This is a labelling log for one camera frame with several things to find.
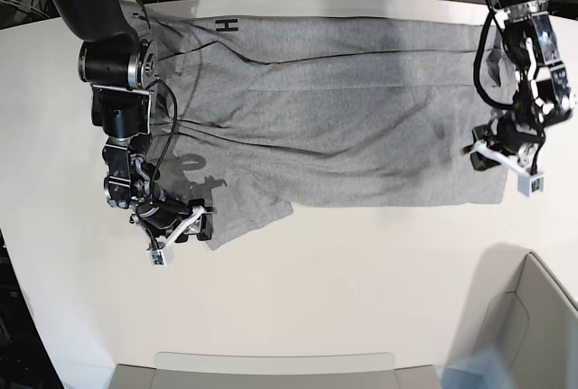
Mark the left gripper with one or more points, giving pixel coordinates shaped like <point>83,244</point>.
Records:
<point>511,135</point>

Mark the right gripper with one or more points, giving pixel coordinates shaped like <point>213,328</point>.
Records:
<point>161,216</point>

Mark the grey T-shirt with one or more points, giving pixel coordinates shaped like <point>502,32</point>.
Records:
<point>323,112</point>

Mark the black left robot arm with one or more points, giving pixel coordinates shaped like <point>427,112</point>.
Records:
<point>528,39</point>

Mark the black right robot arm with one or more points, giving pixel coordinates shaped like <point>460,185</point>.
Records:
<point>118,63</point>

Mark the grey bin front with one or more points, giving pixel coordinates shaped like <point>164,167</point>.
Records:
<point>179,370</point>

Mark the grey bin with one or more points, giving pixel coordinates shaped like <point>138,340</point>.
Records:
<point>535,328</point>
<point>179,370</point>

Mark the grey bin right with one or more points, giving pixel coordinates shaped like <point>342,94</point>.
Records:
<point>535,328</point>

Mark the blue cloth in corner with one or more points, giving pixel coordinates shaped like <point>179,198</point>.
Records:
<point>485,369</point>

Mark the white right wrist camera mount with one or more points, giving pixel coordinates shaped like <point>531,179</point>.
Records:
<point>160,251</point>

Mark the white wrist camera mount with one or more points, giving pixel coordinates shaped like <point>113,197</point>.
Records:
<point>160,251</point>
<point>528,182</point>

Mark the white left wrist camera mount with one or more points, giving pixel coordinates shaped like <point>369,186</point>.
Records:
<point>528,182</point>

